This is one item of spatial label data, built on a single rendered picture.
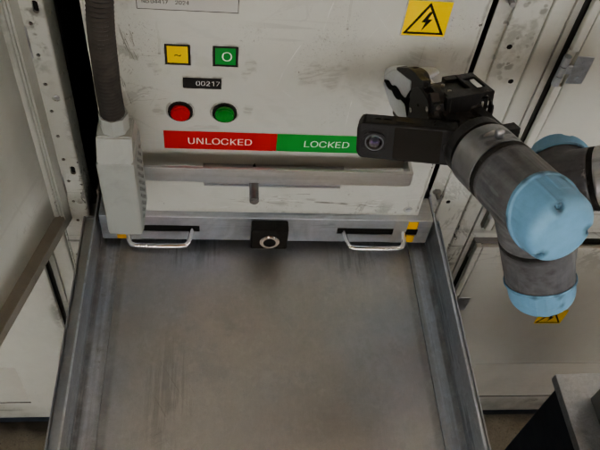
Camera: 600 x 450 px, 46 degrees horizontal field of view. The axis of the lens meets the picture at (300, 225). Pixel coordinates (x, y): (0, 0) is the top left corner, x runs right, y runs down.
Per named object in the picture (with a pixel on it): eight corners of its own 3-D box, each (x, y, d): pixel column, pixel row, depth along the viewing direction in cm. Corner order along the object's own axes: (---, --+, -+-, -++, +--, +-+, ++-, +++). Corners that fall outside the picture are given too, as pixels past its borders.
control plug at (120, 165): (144, 236, 100) (132, 148, 86) (108, 235, 99) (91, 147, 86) (148, 194, 105) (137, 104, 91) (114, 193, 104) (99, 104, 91)
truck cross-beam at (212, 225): (425, 243, 122) (433, 220, 117) (103, 238, 116) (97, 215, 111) (420, 220, 125) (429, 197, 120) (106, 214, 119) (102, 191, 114)
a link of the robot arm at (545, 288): (586, 251, 83) (582, 182, 76) (575, 328, 77) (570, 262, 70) (517, 246, 87) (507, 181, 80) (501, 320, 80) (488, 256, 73)
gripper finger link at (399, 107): (416, 88, 97) (449, 120, 90) (376, 95, 95) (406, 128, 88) (419, 67, 95) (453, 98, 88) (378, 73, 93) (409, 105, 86)
